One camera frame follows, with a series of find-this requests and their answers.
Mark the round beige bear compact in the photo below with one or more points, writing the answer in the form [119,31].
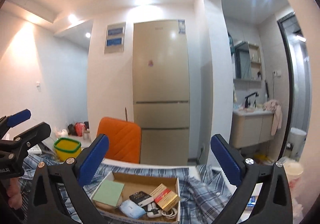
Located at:
[106,207]

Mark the black Face tissue pack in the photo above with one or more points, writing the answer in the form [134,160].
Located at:
[141,198]

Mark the bathroom mirror cabinet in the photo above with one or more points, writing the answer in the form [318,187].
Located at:
[246,60]

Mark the wall electrical panel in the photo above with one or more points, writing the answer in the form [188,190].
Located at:
[115,35]

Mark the shallow cardboard box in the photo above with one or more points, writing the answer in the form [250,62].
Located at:
[135,183]

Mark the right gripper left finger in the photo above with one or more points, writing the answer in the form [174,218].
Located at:
[45,201]

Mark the blue white tissue pack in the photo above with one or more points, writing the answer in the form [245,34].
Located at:
[131,209]

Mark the red gold cigarette pack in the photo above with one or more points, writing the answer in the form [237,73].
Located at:
[164,197]

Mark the orange quilted chair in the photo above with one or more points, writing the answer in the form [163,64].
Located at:
[124,139]

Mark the blue plaid shirt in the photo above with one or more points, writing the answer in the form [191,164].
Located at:
[201,200]

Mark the white toilet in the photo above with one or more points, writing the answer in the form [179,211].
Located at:
[295,142]

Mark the beige three-door refrigerator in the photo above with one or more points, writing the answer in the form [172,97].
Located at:
[161,91]

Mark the yellow bin with green rim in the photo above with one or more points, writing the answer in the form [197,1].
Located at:
[66,148]

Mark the person's left hand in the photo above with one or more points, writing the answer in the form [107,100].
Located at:
[14,194]

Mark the bathroom vanity cabinet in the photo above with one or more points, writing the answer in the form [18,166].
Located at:
[250,128]

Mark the pink towel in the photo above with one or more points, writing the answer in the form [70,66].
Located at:
[275,107]

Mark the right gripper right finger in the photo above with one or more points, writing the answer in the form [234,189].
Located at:
[274,203]

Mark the cup in plastic bag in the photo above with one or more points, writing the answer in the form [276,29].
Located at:
[294,171]

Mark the red plastic bag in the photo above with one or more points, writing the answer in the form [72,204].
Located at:
[79,128]

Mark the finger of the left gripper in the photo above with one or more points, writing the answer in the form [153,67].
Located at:
[8,122]
[17,149]

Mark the green sticky note pad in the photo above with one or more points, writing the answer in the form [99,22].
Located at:
[109,192]

